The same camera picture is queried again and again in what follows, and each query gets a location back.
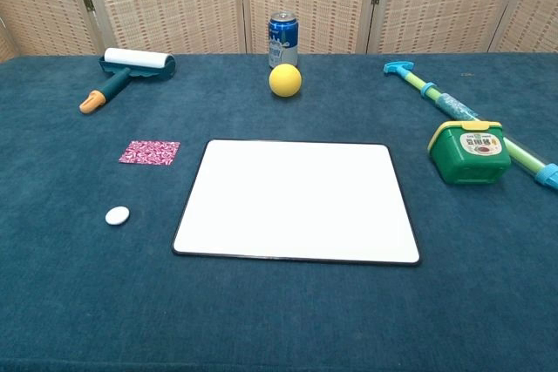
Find red patterned cloth square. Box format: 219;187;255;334
118;139;181;167

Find white board with black rim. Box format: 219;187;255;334
171;139;423;268

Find yellow foam ball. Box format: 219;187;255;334
268;63;303;98

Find blue and white drink can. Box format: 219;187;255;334
267;10;300;70

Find small white oval pebble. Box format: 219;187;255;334
104;205;131;227

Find teal lint roller orange tip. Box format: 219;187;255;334
78;46;178;116

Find green and blue water pump toy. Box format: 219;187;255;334
382;60;558;192

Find green tub with yellow lid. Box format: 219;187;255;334
426;119;513;186

